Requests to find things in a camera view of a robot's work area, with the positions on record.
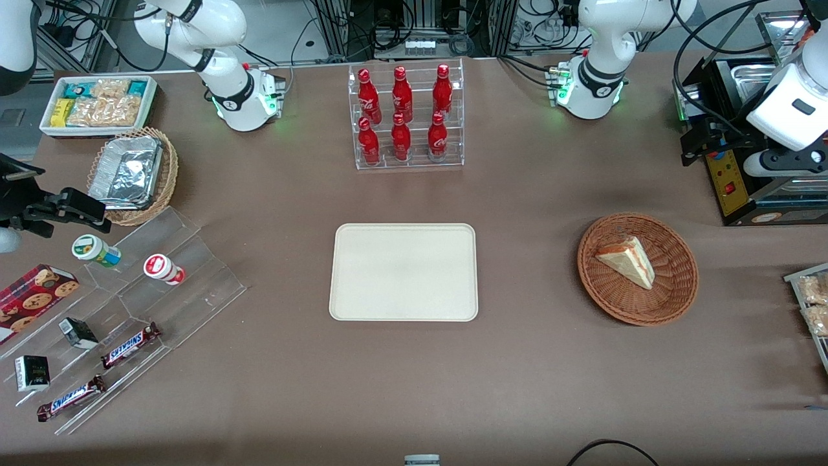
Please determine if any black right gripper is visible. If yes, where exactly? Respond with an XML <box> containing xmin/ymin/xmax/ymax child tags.
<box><xmin>0</xmin><ymin>153</ymin><xmax>112</xmax><ymax>237</ymax></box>

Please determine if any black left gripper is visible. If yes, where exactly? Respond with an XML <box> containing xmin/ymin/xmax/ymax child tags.
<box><xmin>681</xmin><ymin>120</ymin><xmax>777</xmax><ymax>169</ymax></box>

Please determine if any aluminium foil tray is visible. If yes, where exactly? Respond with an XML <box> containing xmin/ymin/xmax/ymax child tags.
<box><xmin>88</xmin><ymin>135</ymin><xmax>163</xmax><ymax>210</ymax></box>

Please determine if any light wicker basket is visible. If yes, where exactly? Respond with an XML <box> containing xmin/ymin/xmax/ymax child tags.
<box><xmin>87</xmin><ymin>127</ymin><xmax>179</xmax><ymax>227</ymax></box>

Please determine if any shiny metal tray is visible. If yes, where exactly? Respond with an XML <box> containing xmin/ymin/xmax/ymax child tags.
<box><xmin>756</xmin><ymin>10</ymin><xmax>809</xmax><ymax>47</ymax></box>

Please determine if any brown wicker basket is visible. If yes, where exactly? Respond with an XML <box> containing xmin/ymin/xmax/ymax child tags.
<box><xmin>577</xmin><ymin>213</ymin><xmax>700</xmax><ymax>326</ymax></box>

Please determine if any triangular sandwich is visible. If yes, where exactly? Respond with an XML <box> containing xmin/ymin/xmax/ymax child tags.
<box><xmin>595</xmin><ymin>236</ymin><xmax>656</xmax><ymax>291</ymax></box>

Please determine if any metal tray with snacks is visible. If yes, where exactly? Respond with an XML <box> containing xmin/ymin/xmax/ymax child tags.
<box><xmin>784</xmin><ymin>262</ymin><xmax>828</xmax><ymax>375</ymax></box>

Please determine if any beige plastic tray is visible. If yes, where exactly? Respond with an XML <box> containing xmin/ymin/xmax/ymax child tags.
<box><xmin>329</xmin><ymin>223</ymin><xmax>479</xmax><ymax>322</ymax></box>

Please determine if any green lid yogurt cup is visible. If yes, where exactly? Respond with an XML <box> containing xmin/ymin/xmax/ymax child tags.
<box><xmin>71</xmin><ymin>234</ymin><xmax>122</xmax><ymax>269</ymax></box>

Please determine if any red tartan cookie box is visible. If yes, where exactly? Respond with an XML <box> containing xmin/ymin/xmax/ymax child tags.
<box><xmin>0</xmin><ymin>263</ymin><xmax>80</xmax><ymax>345</ymax></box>

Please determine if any yellow snack packet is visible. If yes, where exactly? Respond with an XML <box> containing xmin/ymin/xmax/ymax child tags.
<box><xmin>50</xmin><ymin>98</ymin><xmax>76</xmax><ymax>128</ymax></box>

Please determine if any red lid yogurt cup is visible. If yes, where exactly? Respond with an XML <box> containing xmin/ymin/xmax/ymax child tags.
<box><xmin>143</xmin><ymin>254</ymin><xmax>186</xmax><ymax>286</ymax></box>

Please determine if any clear cracker bag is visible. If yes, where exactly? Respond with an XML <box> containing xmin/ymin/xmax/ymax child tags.
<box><xmin>67</xmin><ymin>96</ymin><xmax>142</xmax><ymax>128</ymax></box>
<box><xmin>91</xmin><ymin>79</ymin><xmax>131</xmax><ymax>100</ymax></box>

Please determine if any small black carton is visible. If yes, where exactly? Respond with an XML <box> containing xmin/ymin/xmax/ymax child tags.
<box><xmin>58</xmin><ymin>317</ymin><xmax>99</xmax><ymax>350</ymax></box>
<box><xmin>14</xmin><ymin>355</ymin><xmax>50</xmax><ymax>393</ymax></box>

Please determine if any clear acrylic stepped riser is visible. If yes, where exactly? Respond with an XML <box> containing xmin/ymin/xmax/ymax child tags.
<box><xmin>83</xmin><ymin>206</ymin><xmax>248</xmax><ymax>350</ymax></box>
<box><xmin>0</xmin><ymin>265</ymin><xmax>174</xmax><ymax>436</ymax></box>

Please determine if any white snack bin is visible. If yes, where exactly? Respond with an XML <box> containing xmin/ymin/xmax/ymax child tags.
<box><xmin>40</xmin><ymin>76</ymin><xmax>158</xmax><ymax>138</ymax></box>

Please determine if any Snickers bar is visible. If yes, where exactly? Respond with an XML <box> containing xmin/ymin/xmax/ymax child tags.
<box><xmin>36</xmin><ymin>374</ymin><xmax>107</xmax><ymax>423</ymax></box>
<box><xmin>101</xmin><ymin>322</ymin><xmax>161</xmax><ymax>370</ymax></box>

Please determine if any clear snack pack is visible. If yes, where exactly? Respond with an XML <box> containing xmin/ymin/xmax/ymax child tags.
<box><xmin>801</xmin><ymin>304</ymin><xmax>828</xmax><ymax>338</ymax></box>
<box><xmin>797</xmin><ymin>273</ymin><xmax>828</xmax><ymax>305</ymax></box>

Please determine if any red cola bottle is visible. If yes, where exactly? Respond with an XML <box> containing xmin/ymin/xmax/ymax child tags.
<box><xmin>391</xmin><ymin>114</ymin><xmax>412</xmax><ymax>161</ymax></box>
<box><xmin>358</xmin><ymin>117</ymin><xmax>381</xmax><ymax>166</ymax></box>
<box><xmin>358</xmin><ymin>69</ymin><xmax>382</xmax><ymax>124</ymax></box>
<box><xmin>433</xmin><ymin>63</ymin><xmax>453</xmax><ymax>117</ymax></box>
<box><xmin>392</xmin><ymin>66</ymin><xmax>413</xmax><ymax>120</ymax></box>
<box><xmin>428</xmin><ymin>112</ymin><xmax>448</xmax><ymax>161</ymax></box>

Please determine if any clear acrylic bottle rack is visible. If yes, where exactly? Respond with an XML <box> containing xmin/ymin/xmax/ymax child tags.
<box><xmin>348</xmin><ymin>58</ymin><xmax>465</xmax><ymax>171</ymax></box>

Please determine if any white power strip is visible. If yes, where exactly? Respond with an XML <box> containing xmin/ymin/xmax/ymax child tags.
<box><xmin>404</xmin><ymin>38</ymin><xmax>448</xmax><ymax>56</ymax></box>

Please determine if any black cable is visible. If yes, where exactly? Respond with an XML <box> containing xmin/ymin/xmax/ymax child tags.
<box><xmin>567</xmin><ymin>439</ymin><xmax>659</xmax><ymax>466</ymax></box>
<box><xmin>673</xmin><ymin>0</ymin><xmax>777</xmax><ymax>140</ymax></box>

